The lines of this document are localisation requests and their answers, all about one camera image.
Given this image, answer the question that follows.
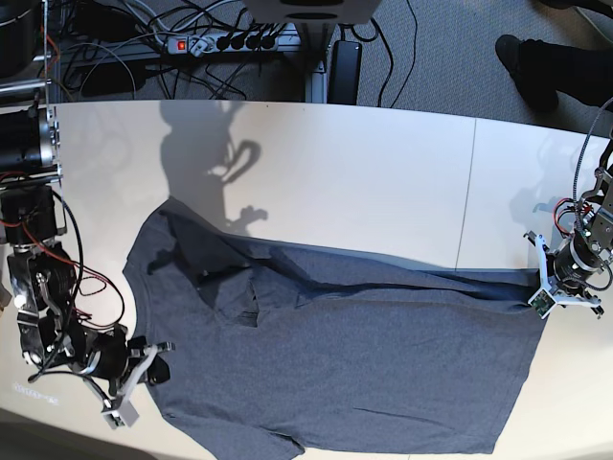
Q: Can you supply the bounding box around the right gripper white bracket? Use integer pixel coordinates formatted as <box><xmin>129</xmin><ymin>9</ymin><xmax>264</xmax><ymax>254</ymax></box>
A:
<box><xmin>77</xmin><ymin>334</ymin><xmax>175</xmax><ymax>410</ymax></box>

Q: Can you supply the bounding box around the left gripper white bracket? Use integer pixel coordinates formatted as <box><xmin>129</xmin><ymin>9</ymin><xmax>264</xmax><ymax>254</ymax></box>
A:
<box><xmin>524</xmin><ymin>231</ymin><xmax>612</xmax><ymax>317</ymax></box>

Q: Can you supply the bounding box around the blue grey T-shirt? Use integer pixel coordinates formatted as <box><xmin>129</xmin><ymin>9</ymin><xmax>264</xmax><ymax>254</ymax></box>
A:
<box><xmin>124</xmin><ymin>200</ymin><xmax>545</xmax><ymax>459</ymax></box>

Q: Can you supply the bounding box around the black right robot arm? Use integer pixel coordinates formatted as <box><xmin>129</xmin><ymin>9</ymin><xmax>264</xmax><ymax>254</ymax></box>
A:
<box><xmin>1</xmin><ymin>105</ymin><xmax>174</xmax><ymax>428</ymax></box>

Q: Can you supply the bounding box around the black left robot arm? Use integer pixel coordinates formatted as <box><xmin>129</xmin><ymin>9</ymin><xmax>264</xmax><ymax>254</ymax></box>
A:
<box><xmin>524</xmin><ymin>122</ymin><xmax>612</xmax><ymax>319</ymax></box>

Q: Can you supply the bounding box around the black shoe of person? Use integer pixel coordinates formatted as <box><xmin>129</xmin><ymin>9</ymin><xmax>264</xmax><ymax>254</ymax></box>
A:
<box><xmin>494</xmin><ymin>34</ymin><xmax>558</xmax><ymax>113</ymax></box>

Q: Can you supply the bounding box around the black power adapter brick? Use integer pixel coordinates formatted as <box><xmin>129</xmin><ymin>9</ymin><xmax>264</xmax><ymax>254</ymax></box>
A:
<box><xmin>328</xmin><ymin>40</ymin><xmax>362</xmax><ymax>105</ymax></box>

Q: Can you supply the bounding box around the white power strip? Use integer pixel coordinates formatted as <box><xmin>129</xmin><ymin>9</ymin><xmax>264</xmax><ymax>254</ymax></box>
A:
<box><xmin>165</xmin><ymin>32</ymin><xmax>279</xmax><ymax>58</ymax></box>

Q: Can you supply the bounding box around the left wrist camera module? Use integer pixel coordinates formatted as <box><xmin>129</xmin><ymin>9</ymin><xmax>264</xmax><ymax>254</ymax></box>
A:
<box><xmin>528</xmin><ymin>288</ymin><xmax>556</xmax><ymax>319</ymax></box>

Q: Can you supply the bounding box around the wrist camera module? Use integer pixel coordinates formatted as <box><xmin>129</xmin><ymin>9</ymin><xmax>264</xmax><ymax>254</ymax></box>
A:
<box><xmin>528</xmin><ymin>288</ymin><xmax>556</xmax><ymax>319</ymax></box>
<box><xmin>102</xmin><ymin>400</ymin><xmax>139</xmax><ymax>429</ymax></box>

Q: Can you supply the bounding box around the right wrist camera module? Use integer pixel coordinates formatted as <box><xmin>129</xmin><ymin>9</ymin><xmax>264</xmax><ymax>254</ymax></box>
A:
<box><xmin>102</xmin><ymin>400</ymin><xmax>139</xmax><ymax>429</ymax></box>

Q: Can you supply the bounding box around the silver aluminium frame post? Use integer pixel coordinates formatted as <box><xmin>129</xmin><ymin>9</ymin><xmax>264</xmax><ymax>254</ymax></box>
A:
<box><xmin>296</xmin><ymin>21</ymin><xmax>336</xmax><ymax>104</ymax></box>

